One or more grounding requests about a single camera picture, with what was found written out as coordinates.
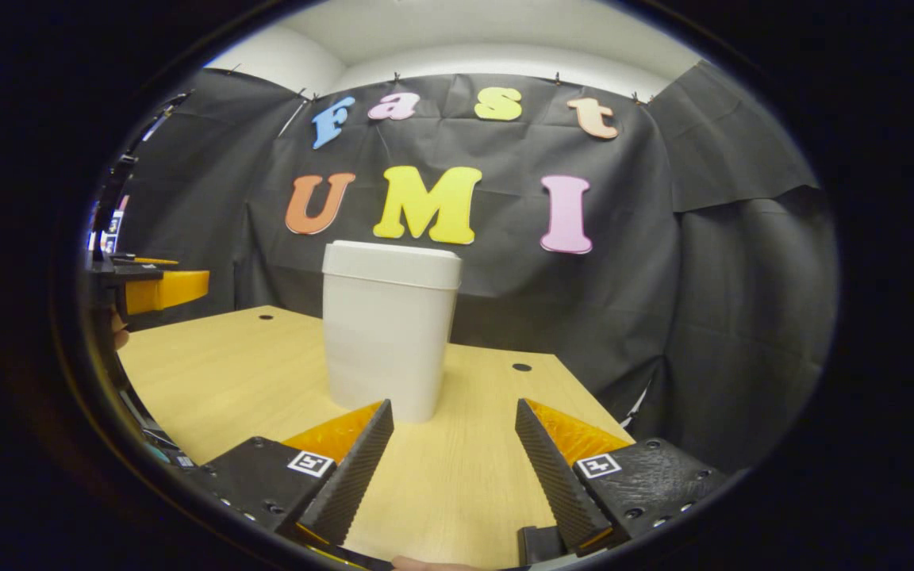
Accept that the black backdrop cloth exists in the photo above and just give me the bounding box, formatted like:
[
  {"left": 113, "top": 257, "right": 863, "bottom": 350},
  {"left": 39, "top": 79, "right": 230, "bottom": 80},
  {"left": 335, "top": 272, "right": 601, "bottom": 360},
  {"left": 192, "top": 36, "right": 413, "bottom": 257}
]
[{"left": 88, "top": 59, "right": 839, "bottom": 473}]

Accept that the white garbage bin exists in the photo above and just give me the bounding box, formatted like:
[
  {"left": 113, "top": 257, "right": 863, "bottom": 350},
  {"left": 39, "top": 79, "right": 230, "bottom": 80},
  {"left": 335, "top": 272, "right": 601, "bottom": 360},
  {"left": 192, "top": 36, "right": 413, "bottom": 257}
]
[{"left": 321, "top": 240, "right": 464, "bottom": 424}]

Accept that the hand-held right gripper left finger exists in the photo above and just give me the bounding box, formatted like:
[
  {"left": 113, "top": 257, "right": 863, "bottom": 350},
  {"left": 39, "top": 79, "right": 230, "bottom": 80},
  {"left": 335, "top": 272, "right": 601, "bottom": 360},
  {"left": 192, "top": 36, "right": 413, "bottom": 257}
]
[{"left": 187, "top": 399, "right": 394, "bottom": 554}]

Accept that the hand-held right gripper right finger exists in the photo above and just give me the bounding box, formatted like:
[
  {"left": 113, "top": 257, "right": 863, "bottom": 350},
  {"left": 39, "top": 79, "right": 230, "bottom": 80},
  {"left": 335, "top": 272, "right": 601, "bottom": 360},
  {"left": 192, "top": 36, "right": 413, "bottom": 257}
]
[{"left": 515, "top": 398, "right": 737, "bottom": 556}]

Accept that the wooden desktop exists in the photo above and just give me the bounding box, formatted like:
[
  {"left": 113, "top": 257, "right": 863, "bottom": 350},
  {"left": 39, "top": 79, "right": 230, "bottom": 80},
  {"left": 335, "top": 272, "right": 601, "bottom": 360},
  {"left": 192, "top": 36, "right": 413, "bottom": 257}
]
[{"left": 117, "top": 305, "right": 637, "bottom": 570}]

